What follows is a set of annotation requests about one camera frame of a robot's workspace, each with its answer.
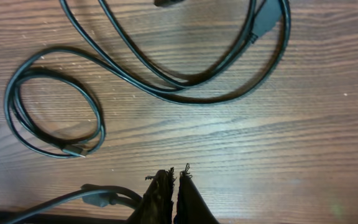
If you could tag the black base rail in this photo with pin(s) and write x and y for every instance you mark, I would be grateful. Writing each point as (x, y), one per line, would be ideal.
(58, 219)

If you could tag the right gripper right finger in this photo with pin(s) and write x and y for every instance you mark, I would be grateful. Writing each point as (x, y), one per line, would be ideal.
(191, 208)

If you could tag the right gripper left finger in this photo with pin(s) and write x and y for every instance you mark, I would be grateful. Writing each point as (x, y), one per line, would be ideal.
(156, 205)

